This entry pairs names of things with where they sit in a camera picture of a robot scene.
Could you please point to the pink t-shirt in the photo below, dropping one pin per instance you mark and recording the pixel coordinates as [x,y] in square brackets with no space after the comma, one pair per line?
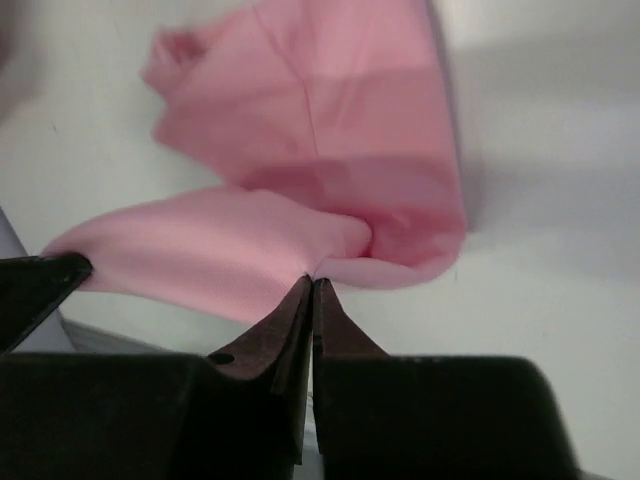
[328,124]

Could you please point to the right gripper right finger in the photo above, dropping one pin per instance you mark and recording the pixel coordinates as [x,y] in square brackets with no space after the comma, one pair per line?
[335,334]

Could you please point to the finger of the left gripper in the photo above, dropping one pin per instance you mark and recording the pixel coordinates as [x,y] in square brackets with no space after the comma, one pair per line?
[32,288]

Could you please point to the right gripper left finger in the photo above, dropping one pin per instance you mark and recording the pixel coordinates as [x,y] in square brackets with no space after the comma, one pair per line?
[265,375]

